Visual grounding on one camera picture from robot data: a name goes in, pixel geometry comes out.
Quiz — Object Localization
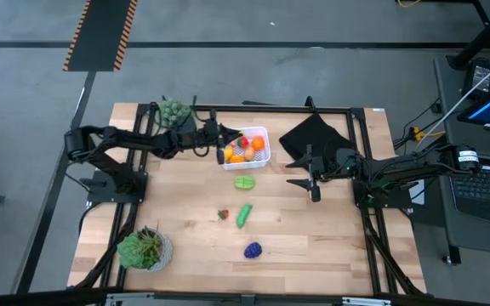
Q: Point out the dark green leafy potted plant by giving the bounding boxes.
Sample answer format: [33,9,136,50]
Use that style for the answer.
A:
[116,224,174,273]

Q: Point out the silver bracket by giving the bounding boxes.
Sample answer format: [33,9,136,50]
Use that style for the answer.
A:
[341,296,393,306]
[105,292,156,306]

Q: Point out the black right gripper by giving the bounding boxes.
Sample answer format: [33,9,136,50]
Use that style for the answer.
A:
[285,144,363,203]

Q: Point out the yellow plug with cable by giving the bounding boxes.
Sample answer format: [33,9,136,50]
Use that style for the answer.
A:
[410,126,446,144]

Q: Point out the pale green bushy potted plant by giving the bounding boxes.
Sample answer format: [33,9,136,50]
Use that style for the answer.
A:
[156,98,195,128]

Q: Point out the black hazard striped floor mat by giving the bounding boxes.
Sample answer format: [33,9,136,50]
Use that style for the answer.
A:
[62,0,139,72]

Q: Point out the white plastic basket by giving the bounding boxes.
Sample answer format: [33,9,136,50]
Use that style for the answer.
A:
[221,126,272,172]

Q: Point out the dark grey desk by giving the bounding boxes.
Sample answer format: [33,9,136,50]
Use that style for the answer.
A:
[434,54,490,267]

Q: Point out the black aluminium table frame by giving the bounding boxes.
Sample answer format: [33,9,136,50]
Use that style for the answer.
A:
[69,95,427,298]

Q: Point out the purple toy grapes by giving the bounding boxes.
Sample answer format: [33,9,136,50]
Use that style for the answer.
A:
[243,241,264,259]

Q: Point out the black cloth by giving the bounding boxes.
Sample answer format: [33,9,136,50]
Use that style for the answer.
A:
[278,112,359,171]

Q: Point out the white paper sheet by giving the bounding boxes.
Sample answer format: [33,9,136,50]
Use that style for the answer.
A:
[410,180,427,206]

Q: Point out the white rod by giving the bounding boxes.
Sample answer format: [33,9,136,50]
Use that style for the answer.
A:
[414,49,490,145]

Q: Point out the black power adapter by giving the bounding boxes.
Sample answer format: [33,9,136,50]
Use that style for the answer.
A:
[461,58,490,97]

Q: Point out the black rig beam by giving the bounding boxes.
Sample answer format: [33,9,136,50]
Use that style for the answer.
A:
[0,286,490,306]

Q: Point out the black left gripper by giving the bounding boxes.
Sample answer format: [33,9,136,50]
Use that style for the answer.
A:
[175,108,244,167]

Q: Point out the black stand leg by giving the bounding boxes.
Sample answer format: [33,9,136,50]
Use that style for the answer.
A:
[447,0,490,71]

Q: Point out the light green toy vegetable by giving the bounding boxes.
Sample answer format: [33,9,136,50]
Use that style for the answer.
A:
[233,175,257,191]

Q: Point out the green toy cucumber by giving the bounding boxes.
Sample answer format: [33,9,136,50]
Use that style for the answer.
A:
[235,204,254,230]

